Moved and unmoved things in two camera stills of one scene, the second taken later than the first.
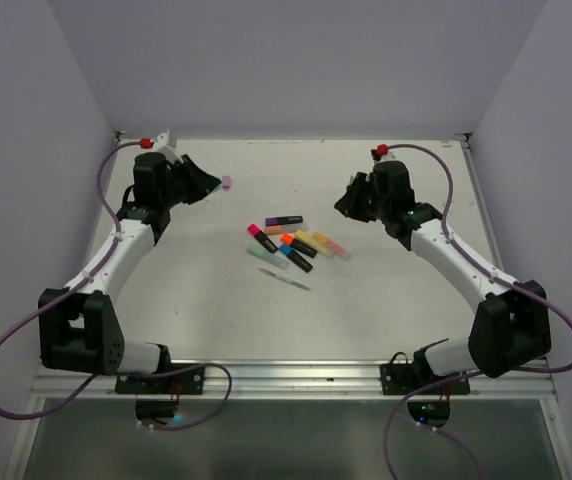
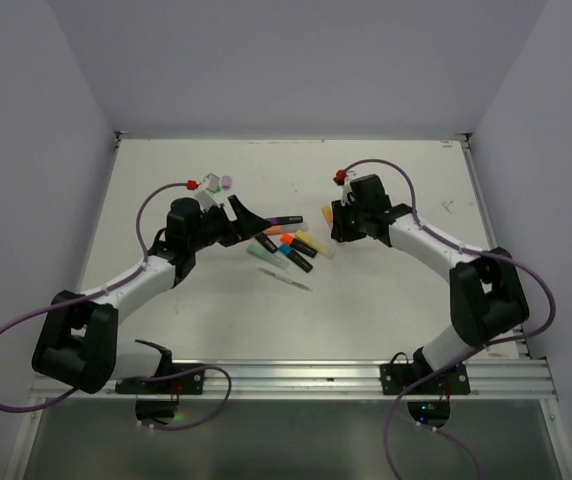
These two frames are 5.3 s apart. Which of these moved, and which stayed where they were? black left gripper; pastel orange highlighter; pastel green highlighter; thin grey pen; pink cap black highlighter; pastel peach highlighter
Moved: pastel peach highlighter; black left gripper
Stayed: pastel green highlighter; pastel orange highlighter; pink cap black highlighter; thin grey pen
